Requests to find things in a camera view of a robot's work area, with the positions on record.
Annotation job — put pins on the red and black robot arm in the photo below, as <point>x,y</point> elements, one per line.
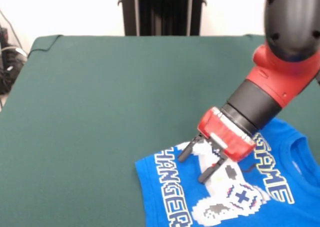
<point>282,62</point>

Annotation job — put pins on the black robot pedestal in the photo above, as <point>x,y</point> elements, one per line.
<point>162,12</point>

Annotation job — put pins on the small black box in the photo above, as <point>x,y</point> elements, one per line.
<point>3,37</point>

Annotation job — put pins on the blue printed t-shirt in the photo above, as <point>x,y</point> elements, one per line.
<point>162,187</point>

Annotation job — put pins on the dark green table cloth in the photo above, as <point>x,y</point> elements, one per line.
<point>100,112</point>

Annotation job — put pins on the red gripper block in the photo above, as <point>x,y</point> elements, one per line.
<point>225,134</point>

